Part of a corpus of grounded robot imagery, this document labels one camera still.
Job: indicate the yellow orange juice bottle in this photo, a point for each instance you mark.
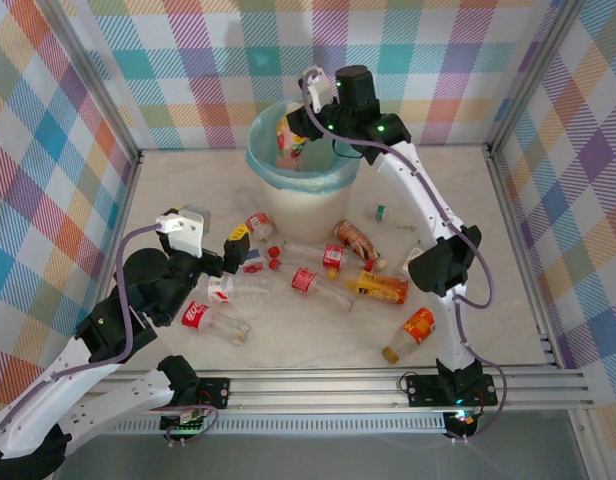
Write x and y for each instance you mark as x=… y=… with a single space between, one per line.
x=383 y=290

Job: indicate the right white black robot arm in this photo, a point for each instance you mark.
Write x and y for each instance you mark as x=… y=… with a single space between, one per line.
x=423 y=200

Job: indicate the crumpled red white label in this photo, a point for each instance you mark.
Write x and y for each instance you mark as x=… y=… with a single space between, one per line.
x=253 y=256

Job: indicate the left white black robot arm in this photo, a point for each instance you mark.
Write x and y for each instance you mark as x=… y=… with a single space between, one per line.
x=38 y=400

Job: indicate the orange label bottle brown cap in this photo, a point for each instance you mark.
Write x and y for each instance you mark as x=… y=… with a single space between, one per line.
x=418 y=325

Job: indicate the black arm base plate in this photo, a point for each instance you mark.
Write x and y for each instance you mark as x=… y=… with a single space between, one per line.
x=215 y=392
x=420 y=390

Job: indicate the clear bottle with colourful label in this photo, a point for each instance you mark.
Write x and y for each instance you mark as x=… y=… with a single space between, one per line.
x=290 y=150

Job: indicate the small green white object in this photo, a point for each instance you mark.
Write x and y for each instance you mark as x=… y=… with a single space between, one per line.
x=379 y=212

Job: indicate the yellow bottle cap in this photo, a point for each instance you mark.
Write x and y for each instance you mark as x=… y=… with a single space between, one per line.
x=333 y=274

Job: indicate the small golden scrap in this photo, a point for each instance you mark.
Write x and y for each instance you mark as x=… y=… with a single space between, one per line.
x=405 y=227

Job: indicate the clear bottle red cola label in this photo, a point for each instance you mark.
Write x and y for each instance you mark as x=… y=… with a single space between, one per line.
x=195 y=316

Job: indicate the white bin with blue liner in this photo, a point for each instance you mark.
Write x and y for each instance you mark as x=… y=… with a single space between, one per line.
x=298 y=184

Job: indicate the brown tea plastic bottle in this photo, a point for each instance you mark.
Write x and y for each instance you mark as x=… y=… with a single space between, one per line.
x=353 y=237

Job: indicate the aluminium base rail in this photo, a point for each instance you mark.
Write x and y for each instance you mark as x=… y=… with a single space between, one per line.
x=313 y=390

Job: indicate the white plastic bin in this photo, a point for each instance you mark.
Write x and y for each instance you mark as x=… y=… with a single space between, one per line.
x=308 y=210

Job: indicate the aluminium frame post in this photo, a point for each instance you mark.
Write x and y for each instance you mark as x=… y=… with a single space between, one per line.
x=533 y=80
x=95 y=85

